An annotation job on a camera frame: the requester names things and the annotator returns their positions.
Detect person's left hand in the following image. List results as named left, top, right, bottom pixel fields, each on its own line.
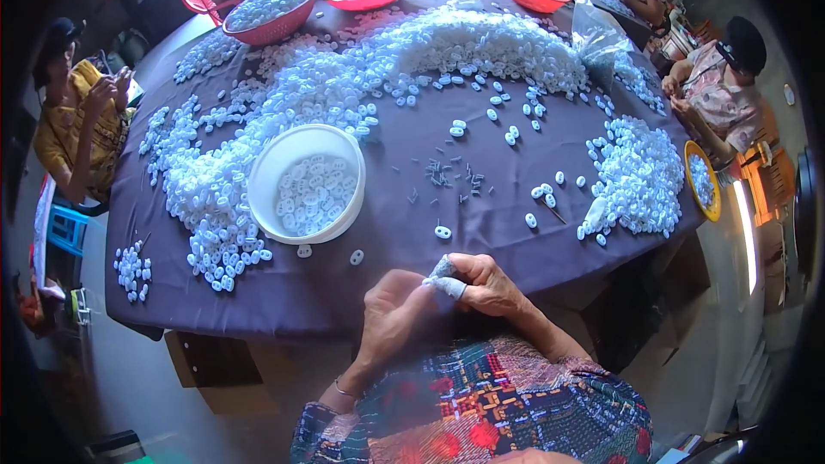
left=356, top=269, right=446, bottom=376

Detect white round plastic tub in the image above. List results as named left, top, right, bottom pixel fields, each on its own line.
left=247, top=124, right=367, bottom=246

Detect person's right hand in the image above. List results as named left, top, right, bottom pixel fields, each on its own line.
left=422, top=253, right=537, bottom=321

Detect dark purple tablecloth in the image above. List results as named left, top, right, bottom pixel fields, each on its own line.
left=104, top=0, right=707, bottom=341

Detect narrow strip of white pieces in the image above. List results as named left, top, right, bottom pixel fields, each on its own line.
left=612, top=52, right=668, bottom=117

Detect small white pouch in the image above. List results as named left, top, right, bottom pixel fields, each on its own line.
left=583, top=196, right=608, bottom=228

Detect person's body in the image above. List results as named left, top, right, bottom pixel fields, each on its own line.
left=289, top=334, right=655, bottom=464

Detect blue plastic stool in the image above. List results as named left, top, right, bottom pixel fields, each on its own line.
left=46, top=203, right=92, bottom=258

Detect flat spread of white pieces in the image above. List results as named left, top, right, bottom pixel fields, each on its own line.
left=173, top=29, right=243, bottom=85

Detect large heap of white pieces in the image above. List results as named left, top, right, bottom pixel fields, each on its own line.
left=138, top=5, right=590, bottom=293

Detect compact heap of white pieces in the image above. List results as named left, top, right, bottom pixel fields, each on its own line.
left=575, top=115, right=685, bottom=247

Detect yellow bowl of white pieces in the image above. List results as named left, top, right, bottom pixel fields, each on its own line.
left=684, top=140, right=723, bottom=223

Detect small cluster of white pieces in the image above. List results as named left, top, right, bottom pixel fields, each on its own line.
left=113, top=241, right=153, bottom=303

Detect group of small metal pins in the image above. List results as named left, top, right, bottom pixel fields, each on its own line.
left=390, top=155, right=497, bottom=206

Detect large clear plastic bag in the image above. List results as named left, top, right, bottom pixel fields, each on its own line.
left=570, top=0, right=636, bottom=89

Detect red plastic chair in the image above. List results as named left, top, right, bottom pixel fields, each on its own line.
left=182, top=0, right=244, bottom=27

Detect orange wooden chair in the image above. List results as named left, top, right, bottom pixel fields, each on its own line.
left=735, top=140, right=798, bottom=227

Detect scattered loose white pieces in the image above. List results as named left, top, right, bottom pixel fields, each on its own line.
left=380, top=74, right=620, bottom=149

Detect red basket full of pieces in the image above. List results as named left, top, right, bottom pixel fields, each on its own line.
left=222, top=0, right=321, bottom=46

